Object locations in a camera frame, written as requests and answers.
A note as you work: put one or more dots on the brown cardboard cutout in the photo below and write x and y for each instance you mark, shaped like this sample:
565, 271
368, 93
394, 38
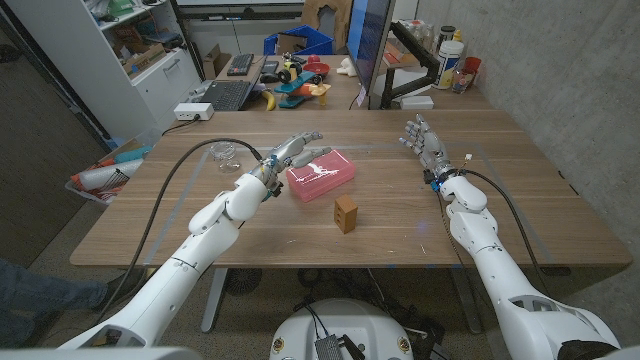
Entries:
312, 12

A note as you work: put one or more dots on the pink plastic pencil case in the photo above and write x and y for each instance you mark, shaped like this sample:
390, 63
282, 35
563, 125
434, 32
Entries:
325, 180

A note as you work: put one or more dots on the white rolled cone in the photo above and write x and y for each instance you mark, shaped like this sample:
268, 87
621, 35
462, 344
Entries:
105, 175

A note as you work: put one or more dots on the white toy figure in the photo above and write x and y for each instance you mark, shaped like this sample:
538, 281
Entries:
346, 67

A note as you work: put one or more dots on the small clear glass container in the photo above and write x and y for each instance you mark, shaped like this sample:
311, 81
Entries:
462, 82

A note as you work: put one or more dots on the white flat box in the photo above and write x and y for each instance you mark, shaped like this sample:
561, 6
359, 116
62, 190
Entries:
416, 102

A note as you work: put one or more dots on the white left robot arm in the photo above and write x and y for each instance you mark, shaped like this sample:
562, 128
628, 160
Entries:
190, 260

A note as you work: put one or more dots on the yellow banana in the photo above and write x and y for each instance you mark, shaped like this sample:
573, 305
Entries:
270, 101

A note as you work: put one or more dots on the teal roll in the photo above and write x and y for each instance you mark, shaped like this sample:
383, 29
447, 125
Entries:
132, 154

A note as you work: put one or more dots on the red cup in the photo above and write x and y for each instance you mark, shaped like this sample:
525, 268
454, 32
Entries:
472, 65

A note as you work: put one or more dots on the red bowl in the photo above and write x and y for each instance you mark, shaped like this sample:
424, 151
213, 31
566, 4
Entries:
317, 69

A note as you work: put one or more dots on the black shoe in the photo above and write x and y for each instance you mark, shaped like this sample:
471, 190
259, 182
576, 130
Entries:
117, 287

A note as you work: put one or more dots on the person's leg in jeans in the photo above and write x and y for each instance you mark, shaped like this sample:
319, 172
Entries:
45, 300

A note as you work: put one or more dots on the clear floor bin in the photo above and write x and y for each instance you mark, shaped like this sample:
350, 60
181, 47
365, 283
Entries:
82, 192

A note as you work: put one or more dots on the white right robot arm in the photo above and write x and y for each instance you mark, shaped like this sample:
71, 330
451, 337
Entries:
500, 280

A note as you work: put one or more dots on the white shelf cabinet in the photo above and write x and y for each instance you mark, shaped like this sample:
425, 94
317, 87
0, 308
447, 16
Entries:
155, 90

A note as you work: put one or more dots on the brown wooden block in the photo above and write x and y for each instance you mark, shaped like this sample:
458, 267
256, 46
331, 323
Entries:
345, 214

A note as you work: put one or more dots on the black keyboard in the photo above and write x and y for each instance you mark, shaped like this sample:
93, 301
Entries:
240, 64

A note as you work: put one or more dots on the brown cardboard box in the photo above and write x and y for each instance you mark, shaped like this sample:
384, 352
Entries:
215, 62

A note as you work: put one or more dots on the black computer monitor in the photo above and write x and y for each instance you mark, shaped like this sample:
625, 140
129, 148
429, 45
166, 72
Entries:
367, 35

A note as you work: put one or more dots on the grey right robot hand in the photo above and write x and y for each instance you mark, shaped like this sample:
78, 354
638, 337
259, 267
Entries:
431, 149

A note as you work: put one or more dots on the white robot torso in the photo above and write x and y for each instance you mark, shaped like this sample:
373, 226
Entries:
345, 320

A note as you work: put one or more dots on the black computer mouse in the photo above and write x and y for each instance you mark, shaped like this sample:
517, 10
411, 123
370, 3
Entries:
270, 78

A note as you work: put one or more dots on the white plastic tub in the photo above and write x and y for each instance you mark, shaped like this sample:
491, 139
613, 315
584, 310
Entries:
448, 65

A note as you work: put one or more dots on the black round fan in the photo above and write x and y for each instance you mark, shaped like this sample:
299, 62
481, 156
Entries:
242, 281

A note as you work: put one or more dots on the blue plastic bin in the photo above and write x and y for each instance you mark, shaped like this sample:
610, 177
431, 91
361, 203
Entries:
320, 42

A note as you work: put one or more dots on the colourful toy airplane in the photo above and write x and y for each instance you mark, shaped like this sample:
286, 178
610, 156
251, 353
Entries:
302, 87

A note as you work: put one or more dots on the white power adapter box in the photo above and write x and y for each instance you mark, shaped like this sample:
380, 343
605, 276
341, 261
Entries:
192, 111

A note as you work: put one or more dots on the dark bottle with black lid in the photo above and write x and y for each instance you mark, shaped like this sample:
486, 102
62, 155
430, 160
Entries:
446, 34

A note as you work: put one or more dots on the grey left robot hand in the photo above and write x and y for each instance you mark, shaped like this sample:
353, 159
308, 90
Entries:
287, 155

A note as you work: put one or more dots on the black laptop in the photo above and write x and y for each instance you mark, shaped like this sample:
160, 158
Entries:
227, 95

